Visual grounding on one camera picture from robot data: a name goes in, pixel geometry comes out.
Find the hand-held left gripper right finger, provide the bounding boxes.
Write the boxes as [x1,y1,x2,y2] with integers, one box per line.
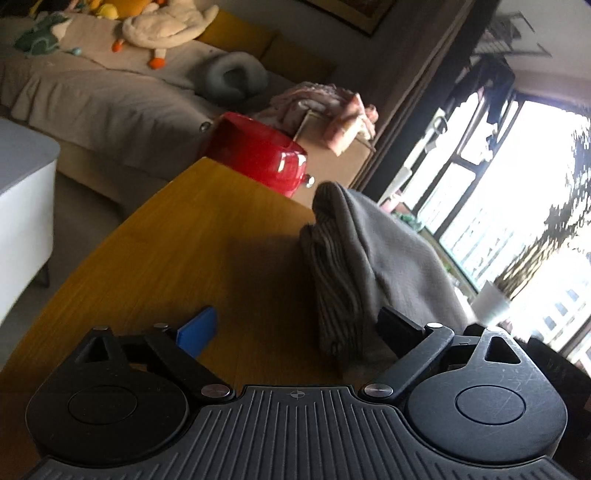
[362,305,530,403]

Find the pink clothes pile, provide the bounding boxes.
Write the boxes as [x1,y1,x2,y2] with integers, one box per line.
[256,81,379,156]

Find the grey cloth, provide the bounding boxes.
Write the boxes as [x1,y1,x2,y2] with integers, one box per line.
[298,181,477,376]

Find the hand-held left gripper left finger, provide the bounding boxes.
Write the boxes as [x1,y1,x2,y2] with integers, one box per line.
[74,305,232,403]

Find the yellow duck plush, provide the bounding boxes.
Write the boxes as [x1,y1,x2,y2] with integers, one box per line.
[86,0,122,20]

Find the yellow cushion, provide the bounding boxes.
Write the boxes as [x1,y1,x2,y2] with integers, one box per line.
[198,9,274,60]

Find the green plush toy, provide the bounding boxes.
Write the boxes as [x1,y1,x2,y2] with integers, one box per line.
[14,13,71,54]

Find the dark curtain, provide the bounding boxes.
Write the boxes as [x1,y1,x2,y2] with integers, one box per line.
[360,0,504,204]

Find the ceiling drying rack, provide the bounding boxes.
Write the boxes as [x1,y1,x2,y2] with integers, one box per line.
[471,9,553,60]

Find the framed red picture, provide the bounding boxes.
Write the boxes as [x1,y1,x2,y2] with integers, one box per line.
[299,0,399,37]

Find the white goose plush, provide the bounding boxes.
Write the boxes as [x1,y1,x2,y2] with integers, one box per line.
[113,0,221,71]

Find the white cup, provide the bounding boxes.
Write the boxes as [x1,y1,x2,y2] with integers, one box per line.
[470,280,512,328]

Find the beige sofa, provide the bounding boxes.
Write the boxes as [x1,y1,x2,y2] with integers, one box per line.
[0,0,378,209]

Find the grey neck pillow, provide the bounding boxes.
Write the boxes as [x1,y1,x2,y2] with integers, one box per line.
[196,52,271,104]

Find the dark hanging clothes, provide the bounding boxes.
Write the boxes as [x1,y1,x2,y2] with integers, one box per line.
[450,54,519,126]

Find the white low table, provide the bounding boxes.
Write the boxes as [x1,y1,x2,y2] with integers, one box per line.
[0,117,62,325]

